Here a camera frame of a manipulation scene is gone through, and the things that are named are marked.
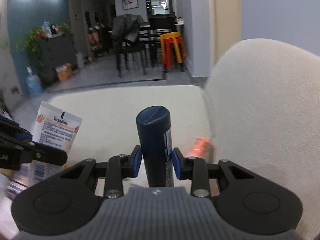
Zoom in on dark jacket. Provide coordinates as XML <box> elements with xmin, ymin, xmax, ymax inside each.
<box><xmin>111</xmin><ymin>14</ymin><xmax>145</xmax><ymax>46</ymax></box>

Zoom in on beige sofa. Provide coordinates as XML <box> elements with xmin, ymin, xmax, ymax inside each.
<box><xmin>45</xmin><ymin>39</ymin><xmax>320</xmax><ymax>240</ymax></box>

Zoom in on blue water jug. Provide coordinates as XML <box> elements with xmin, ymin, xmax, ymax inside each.
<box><xmin>26</xmin><ymin>66</ymin><xmax>43</xmax><ymax>98</ymax></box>

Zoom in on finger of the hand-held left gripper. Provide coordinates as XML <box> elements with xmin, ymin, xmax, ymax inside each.
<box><xmin>0</xmin><ymin>117</ymin><xmax>33</xmax><ymax>143</ymax></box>
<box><xmin>15</xmin><ymin>141</ymin><xmax>68</xmax><ymax>167</ymax></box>

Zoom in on small potted plant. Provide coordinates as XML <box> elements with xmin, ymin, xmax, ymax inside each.
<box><xmin>59</xmin><ymin>22</ymin><xmax>73</xmax><ymax>35</ymax></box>

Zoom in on dark grey cabinet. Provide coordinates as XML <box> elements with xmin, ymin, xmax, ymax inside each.
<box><xmin>39</xmin><ymin>34</ymin><xmax>77</xmax><ymax>85</ymax></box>

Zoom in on orange cardboard carton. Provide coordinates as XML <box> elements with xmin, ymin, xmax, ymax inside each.
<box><xmin>55</xmin><ymin>63</ymin><xmax>73</xmax><ymax>81</ymax></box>

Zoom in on black dining chair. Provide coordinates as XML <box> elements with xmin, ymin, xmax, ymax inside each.
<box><xmin>114</xmin><ymin>25</ymin><xmax>150</xmax><ymax>78</ymax></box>

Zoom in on wall painting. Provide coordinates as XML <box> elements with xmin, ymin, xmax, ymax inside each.
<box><xmin>121</xmin><ymin>0</ymin><xmax>138</xmax><ymax>10</ymax></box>

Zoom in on pink pump bottle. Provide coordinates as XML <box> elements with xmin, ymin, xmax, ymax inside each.
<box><xmin>184</xmin><ymin>137</ymin><xmax>214</xmax><ymax>159</ymax></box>

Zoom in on white lotion tube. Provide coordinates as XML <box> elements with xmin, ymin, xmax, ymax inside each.
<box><xmin>29</xmin><ymin>101</ymin><xmax>83</xmax><ymax>189</ymax></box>

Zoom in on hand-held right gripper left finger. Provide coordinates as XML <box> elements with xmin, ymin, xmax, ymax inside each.
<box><xmin>59</xmin><ymin>145</ymin><xmax>142</xmax><ymax>199</ymax></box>

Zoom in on trailing green plant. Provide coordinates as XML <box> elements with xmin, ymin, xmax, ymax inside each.
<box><xmin>16</xmin><ymin>25</ymin><xmax>50</xmax><ymax>80</ymax></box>

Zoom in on red stool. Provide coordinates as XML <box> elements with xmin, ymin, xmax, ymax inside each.
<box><xmin>162</xmin><ymin>39</ymin><xmax>184</xmax><ymax>70</ymax></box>

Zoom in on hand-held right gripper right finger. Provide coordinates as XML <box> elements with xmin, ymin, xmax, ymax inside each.
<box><xmin>172</xmin><ymin>147</ymin><xmax>255</xmax><ymax>198</ymax></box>

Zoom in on dark plastic bottle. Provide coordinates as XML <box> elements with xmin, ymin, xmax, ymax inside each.
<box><xmin>136</xmin><ymin>106</ymin><xmax>174</xmax><ymax>188</ymax></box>

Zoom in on clear plastic bottle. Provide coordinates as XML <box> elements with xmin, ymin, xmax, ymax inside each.
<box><xmin>42</xmin><ymin>21</ymin><xmax>52</xmax><ymax>37</ymax></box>

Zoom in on orange and red stools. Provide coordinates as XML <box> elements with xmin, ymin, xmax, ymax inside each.
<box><xmin>160</xmin><ymin>31</ymin><xmax>187</xmax><ymax>73</ymax></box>

